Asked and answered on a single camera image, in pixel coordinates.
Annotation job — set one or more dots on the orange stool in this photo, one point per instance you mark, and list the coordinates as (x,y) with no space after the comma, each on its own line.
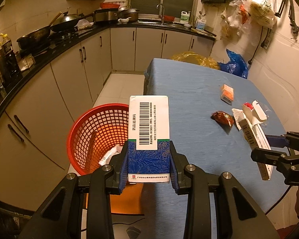
(127,201)

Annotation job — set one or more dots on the small white bowl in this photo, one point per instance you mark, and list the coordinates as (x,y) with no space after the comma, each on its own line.
(124,20)

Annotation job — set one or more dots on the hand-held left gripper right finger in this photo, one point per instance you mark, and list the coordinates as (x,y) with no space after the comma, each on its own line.
(174,176)

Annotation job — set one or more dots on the wooden spatula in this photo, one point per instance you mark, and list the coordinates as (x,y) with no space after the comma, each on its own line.
(55,19)

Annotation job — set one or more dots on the blue label detergent jug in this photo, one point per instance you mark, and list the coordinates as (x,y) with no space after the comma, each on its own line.
(200,23)

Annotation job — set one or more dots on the steel wok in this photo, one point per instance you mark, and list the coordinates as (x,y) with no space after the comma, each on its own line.
(67,22)

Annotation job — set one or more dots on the green label detergent jug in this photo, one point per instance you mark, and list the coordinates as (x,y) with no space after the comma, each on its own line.
(185,17)

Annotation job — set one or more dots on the clear hanging plastic bags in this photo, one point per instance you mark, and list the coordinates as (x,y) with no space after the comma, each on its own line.
(233,20)

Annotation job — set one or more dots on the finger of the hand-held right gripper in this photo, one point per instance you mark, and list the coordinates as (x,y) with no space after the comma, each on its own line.
(266,158)
(276,141)

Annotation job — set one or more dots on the blue plastic bag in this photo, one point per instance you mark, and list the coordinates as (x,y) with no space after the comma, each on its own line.
(235,67)

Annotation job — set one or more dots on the hanging black utensils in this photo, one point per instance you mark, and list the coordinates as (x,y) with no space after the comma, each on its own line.
(291,17)

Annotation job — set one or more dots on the yellow plastic bag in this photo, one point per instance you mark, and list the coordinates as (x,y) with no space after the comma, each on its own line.
(189,57)

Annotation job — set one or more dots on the clear plastic food bag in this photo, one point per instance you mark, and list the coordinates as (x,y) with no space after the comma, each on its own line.
(84,24)

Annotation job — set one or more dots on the stack of steel pots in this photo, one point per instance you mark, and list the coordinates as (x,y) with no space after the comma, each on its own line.
(129,13)

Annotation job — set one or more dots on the white kitchen base cabinet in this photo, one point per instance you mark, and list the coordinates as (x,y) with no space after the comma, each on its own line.
(64,79)

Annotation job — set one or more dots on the steel kitchen faucet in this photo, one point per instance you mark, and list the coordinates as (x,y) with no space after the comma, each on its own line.
(162,12)

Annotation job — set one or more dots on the white hanging plastic bag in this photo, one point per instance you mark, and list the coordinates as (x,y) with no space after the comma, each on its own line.
(263,10)

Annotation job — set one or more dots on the long white medicine box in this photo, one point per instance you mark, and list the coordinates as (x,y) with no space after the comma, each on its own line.
(259,139)

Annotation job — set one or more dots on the red plastic basin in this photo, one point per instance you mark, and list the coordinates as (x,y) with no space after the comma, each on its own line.
(110,5)

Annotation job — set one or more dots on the rectangular steel pan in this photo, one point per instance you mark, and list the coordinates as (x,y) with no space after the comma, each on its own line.
(106,16)

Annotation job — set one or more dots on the small orange white box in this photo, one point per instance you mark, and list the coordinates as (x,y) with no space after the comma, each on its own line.
(227,92)

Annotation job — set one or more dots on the row of condiment bottles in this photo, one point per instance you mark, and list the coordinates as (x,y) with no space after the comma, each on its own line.
(7,62)

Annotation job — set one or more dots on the brown snack wrapper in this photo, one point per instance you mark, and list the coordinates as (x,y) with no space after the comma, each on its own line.
(223,118)

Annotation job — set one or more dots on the red plastic mesh basket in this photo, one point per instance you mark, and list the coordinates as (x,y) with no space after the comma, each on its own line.
(72,139)

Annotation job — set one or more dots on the chopstick holder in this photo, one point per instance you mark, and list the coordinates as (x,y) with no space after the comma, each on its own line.
(194,21)

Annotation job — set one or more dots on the dark wok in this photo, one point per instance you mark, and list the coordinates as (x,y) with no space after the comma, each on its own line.
(35,36)

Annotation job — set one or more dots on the torn red white carton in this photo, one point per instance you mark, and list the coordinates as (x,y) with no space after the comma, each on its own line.
(258,113)

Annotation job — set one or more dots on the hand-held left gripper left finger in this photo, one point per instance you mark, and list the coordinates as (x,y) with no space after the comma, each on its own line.
(123,174)

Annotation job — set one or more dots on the small seasoning packets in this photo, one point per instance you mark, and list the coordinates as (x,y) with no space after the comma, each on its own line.
(26,63)

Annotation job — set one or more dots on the blue tablecloth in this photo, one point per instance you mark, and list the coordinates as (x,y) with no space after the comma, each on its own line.
(194,104)

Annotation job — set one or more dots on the blue white medicine box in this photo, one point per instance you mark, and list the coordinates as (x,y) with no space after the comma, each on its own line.
(149,159)

